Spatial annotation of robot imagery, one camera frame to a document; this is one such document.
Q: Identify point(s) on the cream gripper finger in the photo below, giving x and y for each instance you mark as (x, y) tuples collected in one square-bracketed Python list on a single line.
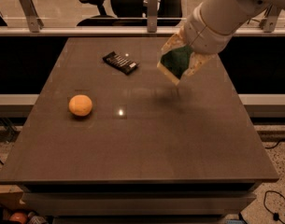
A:
[(174, 50), (197, 60)]

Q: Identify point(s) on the green and yellow sponge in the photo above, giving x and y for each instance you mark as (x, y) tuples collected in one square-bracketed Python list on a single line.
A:
[(175, 62)]

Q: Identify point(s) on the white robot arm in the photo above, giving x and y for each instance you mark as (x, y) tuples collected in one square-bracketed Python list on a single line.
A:
[(205, 33)]

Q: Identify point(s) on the black office chair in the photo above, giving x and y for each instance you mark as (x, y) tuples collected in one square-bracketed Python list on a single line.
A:
[(133, 13)]

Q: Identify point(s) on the orange fruit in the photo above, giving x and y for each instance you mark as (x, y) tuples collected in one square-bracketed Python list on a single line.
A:
[(80, 105)]

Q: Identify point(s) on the red object under table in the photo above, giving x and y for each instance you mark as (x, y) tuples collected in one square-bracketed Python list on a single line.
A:
[(19, 217)]

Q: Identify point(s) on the middle metal railing bracket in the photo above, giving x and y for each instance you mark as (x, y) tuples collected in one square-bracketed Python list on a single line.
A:
[(152, 16)]

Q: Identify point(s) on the metal railing bracket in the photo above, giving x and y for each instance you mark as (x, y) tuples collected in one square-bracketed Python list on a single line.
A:
[(152, 16), (270, 19), (35, 24)]

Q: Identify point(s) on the right metal railing bracket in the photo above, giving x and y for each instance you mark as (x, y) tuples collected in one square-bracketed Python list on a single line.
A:
[(270, 19)]

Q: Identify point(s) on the left metal railing bracket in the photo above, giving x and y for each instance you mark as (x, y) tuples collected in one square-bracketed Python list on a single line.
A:
[(35, 24)]

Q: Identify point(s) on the horizontal metal rail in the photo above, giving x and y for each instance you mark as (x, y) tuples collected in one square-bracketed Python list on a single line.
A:
[(121, 31)]

